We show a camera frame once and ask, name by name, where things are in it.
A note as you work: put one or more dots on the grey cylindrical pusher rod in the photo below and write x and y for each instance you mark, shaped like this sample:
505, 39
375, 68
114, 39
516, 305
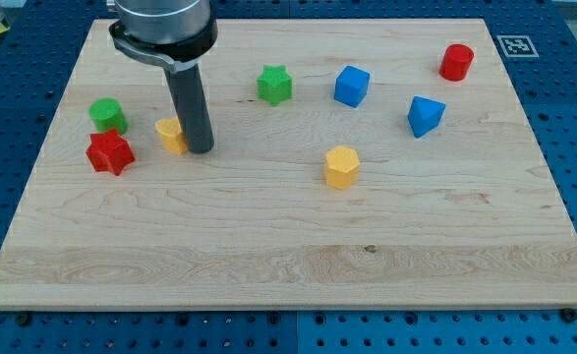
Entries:
189, 101

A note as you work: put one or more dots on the yellow heart block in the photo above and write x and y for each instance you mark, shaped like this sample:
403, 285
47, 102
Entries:
171, 135

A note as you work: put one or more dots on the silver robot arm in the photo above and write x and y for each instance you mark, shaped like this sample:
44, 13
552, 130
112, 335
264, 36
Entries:
172, 35

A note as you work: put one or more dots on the green star block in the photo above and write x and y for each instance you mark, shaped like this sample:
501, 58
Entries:
274, 84

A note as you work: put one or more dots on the red star block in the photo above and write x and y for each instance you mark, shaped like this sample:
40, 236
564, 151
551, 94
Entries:
109, 152

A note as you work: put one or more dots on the green cylinder block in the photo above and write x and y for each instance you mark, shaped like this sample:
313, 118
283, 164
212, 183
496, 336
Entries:
106, 113

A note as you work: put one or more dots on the blue cube block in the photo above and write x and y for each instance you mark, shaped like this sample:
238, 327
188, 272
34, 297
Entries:
351, 86

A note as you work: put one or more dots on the yellow hexagon block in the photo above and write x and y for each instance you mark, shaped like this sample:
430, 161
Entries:
342, 165

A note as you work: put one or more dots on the wooden board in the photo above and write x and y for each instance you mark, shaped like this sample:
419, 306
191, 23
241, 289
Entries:
467, 217

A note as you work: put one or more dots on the blue triangle block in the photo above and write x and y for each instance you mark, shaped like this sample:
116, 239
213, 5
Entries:
424, 115

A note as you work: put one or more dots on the red cylinder block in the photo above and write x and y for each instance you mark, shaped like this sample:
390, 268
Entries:
456, 62

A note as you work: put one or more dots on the white fiducial marker tag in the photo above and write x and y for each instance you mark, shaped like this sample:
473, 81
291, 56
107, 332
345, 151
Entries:
517, 46

